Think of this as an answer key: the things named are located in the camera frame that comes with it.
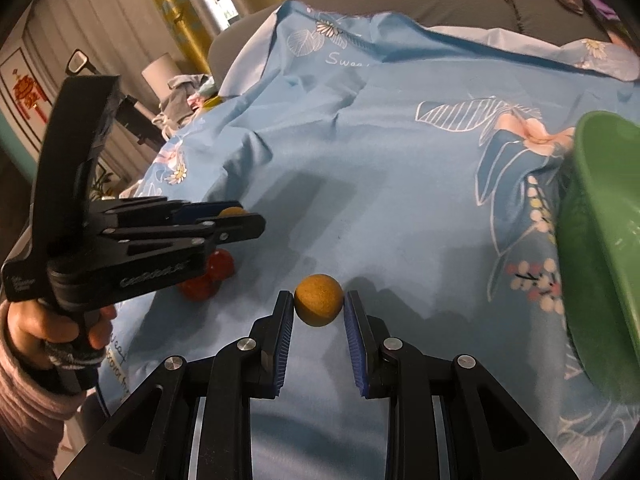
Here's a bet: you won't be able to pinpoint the person's left forearm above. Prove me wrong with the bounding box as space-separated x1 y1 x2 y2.
0 330 81 480

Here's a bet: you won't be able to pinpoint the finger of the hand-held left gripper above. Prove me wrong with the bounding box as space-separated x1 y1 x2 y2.
92 198 247 228
100 212 267 261

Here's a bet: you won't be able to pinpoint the person's left hand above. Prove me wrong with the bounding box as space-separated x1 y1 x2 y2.
2 302 118 359

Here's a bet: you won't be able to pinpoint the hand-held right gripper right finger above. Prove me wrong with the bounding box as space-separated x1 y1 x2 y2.
344 290 591 480

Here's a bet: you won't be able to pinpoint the green potted plant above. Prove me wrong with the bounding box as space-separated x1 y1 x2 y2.
92 162 113 198

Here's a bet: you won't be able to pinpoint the blue floral bed sheet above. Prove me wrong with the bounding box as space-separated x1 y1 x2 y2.
95 0 640 480

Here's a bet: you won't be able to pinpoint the black stick vacuum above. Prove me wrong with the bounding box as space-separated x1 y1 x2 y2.
66 49 163 146

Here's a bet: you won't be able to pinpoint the red cherry tomato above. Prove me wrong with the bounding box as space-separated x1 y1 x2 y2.
207 250 236 281
180 276 222 303

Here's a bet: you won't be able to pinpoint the white lamp shade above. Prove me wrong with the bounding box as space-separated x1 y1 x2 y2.
141 53 181 98

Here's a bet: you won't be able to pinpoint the green plastic bowl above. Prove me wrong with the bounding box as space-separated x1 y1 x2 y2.
555 111 640 406

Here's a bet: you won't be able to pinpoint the red knot wall ornament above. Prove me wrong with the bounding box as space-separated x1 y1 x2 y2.
12 72 51 118

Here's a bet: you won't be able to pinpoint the grey sofa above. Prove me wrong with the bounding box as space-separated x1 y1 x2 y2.
207 0 621 96

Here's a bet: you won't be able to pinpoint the purple clothes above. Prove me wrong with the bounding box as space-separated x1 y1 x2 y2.
580 0 631 48

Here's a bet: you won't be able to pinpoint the grey clothes pile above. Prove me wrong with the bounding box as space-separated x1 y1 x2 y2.
152 74 218 133

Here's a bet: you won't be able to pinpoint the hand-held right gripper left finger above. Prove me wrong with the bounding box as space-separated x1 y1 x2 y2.
55 290 296 480

